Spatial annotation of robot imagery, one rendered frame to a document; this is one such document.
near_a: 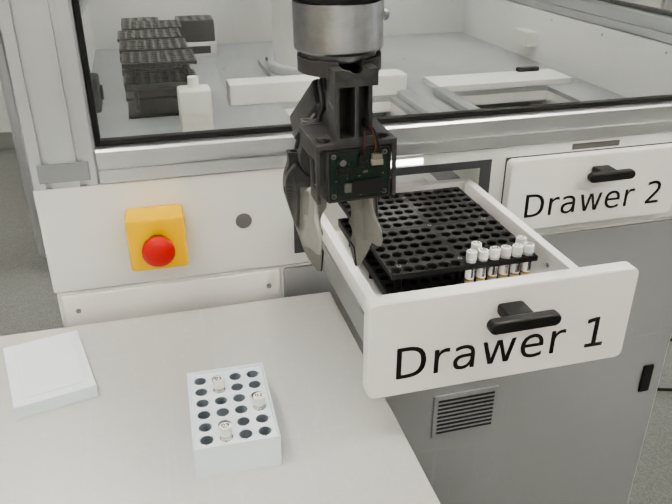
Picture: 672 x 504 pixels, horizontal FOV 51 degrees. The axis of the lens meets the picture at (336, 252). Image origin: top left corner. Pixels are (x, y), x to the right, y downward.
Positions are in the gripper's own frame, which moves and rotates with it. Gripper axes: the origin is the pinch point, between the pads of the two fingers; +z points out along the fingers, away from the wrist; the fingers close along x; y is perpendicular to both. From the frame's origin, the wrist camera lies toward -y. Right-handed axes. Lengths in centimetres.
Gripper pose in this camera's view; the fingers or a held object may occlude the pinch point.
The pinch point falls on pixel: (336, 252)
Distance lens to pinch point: 69.9
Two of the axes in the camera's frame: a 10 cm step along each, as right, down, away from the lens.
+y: 2.7, 4.4, -8.5
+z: 0.2, 8.8, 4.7
